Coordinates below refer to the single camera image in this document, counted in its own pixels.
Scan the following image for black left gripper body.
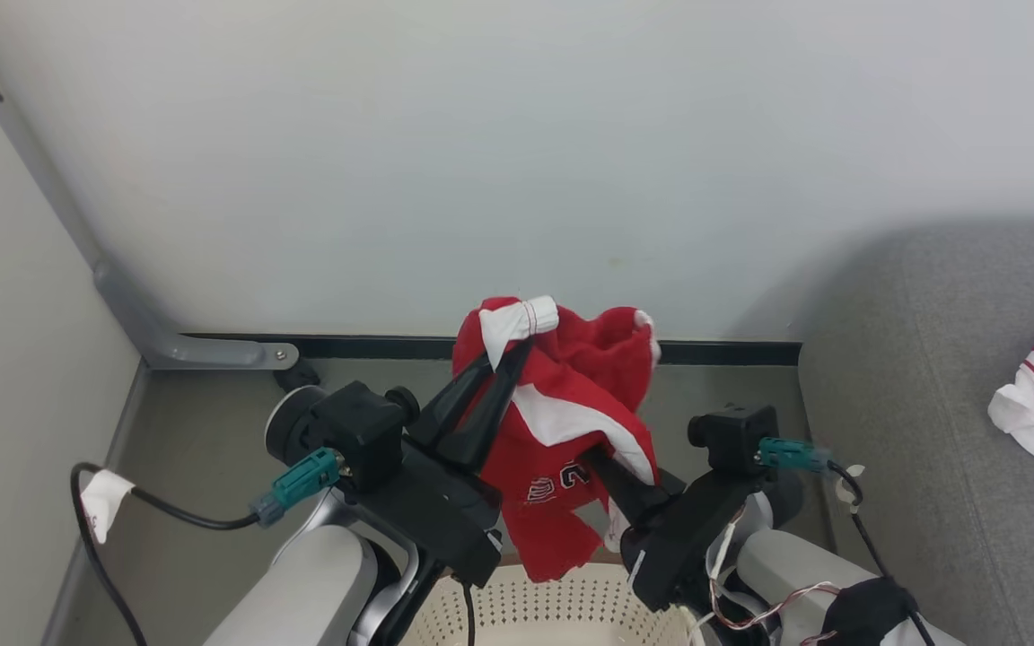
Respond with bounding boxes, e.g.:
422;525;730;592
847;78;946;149
351;440;504;589

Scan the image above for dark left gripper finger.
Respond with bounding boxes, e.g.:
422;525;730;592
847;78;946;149
405;353;493;450
436;339;536;472

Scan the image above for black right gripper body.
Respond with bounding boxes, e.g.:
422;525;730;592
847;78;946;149
620;467;756;613

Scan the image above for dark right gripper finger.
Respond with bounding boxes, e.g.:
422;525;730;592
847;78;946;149
580;447;687;528

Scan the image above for red printed sports garment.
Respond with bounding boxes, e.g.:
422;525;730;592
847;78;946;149
451;294;662;584

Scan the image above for beige plastic laundry basket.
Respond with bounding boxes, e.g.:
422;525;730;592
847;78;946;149
399;561;706;646

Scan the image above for black baseboard strip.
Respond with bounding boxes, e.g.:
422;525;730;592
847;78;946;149
185;335;801;366

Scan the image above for grey fabric sofa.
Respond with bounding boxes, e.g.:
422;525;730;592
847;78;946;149
795;220;1034;646

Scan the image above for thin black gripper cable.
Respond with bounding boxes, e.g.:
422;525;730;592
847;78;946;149
450;574;478;646

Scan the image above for red white twisted wires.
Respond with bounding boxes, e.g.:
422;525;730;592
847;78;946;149
710;581;841;631

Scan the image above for teal left cable connector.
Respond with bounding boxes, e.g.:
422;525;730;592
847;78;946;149
252;447;343;526

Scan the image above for teal cable connector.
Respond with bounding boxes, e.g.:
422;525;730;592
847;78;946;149
252;447;343;526
758;437;832;472

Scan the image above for teal right cable connector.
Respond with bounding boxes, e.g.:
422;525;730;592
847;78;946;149
758;437;832;472

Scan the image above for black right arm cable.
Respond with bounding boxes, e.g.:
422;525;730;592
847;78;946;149
827;459;938;646

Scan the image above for grey wall cable duct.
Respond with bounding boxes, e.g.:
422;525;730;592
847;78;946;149
0;9;300;371

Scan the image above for white left cable tag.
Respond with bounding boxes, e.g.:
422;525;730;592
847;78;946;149
80;468;136;545

